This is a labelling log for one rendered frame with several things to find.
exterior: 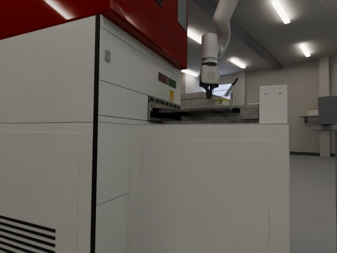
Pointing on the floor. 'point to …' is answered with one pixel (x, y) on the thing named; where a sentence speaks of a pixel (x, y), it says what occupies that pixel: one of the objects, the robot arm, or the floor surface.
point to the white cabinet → (209, 188)
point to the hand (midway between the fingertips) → (208, 94)
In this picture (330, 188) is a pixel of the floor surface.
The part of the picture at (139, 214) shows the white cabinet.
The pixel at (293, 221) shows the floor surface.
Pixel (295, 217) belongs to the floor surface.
